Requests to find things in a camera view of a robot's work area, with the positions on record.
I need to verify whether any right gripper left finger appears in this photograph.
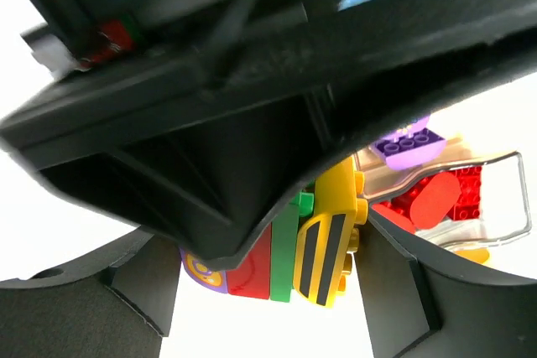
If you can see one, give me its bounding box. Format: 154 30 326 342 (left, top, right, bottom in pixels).
1 230 180 358

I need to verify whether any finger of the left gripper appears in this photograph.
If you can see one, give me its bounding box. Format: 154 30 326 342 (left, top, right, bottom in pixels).
1 0 536 269

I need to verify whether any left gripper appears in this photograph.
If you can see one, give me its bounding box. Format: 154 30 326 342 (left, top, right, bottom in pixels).
23 0 343 75

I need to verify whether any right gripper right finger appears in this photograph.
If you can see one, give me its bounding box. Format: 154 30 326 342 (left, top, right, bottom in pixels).
355 211 536 357

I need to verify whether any striped lego block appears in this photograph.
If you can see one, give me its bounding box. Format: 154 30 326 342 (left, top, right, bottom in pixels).
180 157 368 308

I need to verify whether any purple green lego piece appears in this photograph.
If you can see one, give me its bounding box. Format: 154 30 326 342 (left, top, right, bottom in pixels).
369 116 447 171

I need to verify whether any yellow oval lego brick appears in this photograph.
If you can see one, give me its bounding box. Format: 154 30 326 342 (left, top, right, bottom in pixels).
454 248 490 265

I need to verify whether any red oval lego brick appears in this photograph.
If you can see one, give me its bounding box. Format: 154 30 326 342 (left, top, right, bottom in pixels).
409 172 461 230

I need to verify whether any red arched lego brick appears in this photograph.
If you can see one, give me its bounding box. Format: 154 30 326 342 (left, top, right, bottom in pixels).
447 166 482 221

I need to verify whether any grey translucent container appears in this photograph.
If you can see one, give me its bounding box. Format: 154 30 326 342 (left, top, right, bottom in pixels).
360 152 533 251

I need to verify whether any tan translucent container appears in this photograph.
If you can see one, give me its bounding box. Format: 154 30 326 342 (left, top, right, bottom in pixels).
354 133 516 200

